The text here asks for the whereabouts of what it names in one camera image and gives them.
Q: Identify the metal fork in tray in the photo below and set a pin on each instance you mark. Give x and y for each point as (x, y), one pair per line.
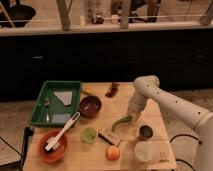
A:
(47, 105)

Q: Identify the green pepper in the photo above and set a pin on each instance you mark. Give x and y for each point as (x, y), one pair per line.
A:
(120, 121)

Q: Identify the green plastic tray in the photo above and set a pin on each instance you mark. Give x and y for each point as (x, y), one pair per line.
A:
(38, 115)

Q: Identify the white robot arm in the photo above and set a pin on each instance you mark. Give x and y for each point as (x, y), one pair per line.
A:
(199, 119)

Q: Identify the small green cup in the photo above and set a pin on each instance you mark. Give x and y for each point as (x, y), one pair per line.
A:
(88, 135)

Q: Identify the yellow banana piece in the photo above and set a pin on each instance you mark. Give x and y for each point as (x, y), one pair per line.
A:
(88, 93)

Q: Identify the white dish brush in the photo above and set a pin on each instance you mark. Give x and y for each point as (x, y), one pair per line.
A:
(54, 140)

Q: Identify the grey rectangular block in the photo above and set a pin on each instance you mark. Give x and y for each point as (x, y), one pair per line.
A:
(109, 136)

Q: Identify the orange bowl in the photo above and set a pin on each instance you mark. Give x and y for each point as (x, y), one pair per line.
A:
(56, 152)

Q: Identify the grey cloth in tray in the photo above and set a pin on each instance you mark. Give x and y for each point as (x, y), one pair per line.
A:
(64, 96)

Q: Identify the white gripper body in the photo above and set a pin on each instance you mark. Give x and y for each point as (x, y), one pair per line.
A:
(137, 103)

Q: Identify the dark metal cup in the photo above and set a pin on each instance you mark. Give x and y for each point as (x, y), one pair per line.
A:
(145, 133)

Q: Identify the orange peach fruit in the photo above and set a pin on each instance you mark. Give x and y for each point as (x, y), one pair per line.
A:
(112, 153)

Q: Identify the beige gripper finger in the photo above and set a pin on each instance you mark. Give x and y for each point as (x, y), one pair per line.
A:
(134, 117)

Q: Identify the dark red bowl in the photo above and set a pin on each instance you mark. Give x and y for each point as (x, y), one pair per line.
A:
(90, 106)

